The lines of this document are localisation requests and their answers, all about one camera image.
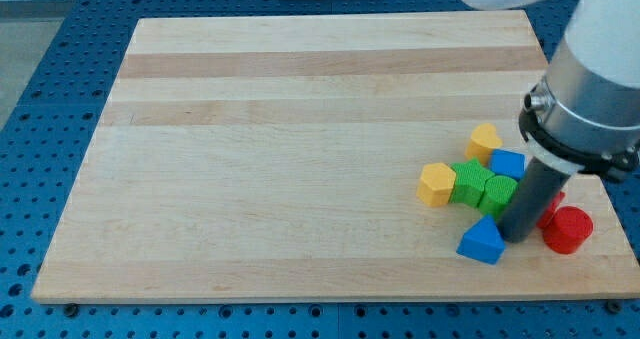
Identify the light wooden board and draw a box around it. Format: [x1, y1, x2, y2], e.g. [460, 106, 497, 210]
[31, 11, 639, 304]

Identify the blue triangle block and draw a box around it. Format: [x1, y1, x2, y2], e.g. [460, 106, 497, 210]
[456, 214, 506, 265]

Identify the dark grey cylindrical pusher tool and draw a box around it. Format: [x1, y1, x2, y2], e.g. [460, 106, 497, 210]
[498, 158, 571, 243]

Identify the yellow heart block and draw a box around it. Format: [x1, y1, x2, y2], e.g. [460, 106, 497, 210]
[464, 123, 503, 166]

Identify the blue cube block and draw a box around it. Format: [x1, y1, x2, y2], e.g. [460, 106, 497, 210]
[489, 149, 526, 181]

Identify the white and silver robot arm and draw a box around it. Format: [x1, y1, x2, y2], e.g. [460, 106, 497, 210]
[462, 0, 639, 182]

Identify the red cylinder block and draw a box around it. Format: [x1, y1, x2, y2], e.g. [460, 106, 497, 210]
[542, 206, 594, 255]

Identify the yellow hexagon block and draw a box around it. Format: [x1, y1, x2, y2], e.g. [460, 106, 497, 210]
[416, 162, 456, 207]

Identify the green cylinder block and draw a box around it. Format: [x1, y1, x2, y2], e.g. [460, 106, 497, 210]
[478, 175, 518, 221]

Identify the green star block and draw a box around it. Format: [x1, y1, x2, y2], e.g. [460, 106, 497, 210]
[449, 159, 495, 208]

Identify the red block behind pusher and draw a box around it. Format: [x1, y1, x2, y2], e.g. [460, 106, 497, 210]
[536, 191, 566, 229]

